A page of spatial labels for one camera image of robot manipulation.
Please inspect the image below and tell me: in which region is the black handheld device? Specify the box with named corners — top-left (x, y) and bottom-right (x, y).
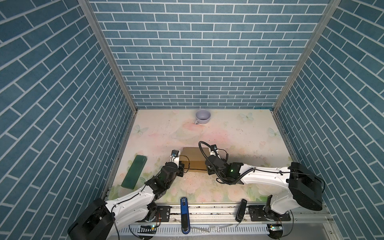
top-left (235, 199), bottom-right (248, 223)

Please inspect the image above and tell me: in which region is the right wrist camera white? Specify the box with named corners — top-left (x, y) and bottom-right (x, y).
top-left (210, 145), bottom-right (219, 157)

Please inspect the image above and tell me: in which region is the blue black handheld tool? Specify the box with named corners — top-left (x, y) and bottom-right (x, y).
top-left (181, 197), bottom-right (191, 235)

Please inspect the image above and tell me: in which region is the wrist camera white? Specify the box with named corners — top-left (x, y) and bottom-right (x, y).
top-left (210, 145), bottom-right (219, 157)
top-left (170, 150), bottom-right (180, 166)

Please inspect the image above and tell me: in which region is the right green controller board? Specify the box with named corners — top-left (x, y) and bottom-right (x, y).
top-left (268, 224), bottom-right (284, 232)

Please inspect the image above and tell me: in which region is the white slotted cable duct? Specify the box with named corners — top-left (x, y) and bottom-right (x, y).
top-left (119, 224), bottom-right (270, 237)

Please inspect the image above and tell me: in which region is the brown cardboard box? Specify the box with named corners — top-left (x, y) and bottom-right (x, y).
top-left (180, 147), bottom-right (207, 172)

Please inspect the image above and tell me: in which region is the lavender ceramic cup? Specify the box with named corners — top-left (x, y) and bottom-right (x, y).
top-left (195, 109), bottom-right (212, 125)

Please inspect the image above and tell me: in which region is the aluminium front rail frame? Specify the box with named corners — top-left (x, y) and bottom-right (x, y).
top-left (107, 203), bottom-right (342, 240)

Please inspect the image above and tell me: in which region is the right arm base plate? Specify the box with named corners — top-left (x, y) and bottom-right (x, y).
top-left (248, 205), bottom-right (292, 222)

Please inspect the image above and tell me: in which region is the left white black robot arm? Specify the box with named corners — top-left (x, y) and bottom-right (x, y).
top-left (67, 161), bottom-right (185, 240)

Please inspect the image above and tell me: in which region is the green rectangular block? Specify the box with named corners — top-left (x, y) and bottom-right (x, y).
top-left (121, 155), bottom-right (147, 190)

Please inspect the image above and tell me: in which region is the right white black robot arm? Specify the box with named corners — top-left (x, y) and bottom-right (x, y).
top-left (205, 154), bottom-right (324, 216)

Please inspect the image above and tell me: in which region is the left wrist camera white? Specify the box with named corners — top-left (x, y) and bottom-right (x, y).
top-left (170, 150), bottom-right (180, 166)

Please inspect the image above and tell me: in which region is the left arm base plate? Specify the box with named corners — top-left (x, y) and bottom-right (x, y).
top-left (138, 206), bottom-right (171, 223)

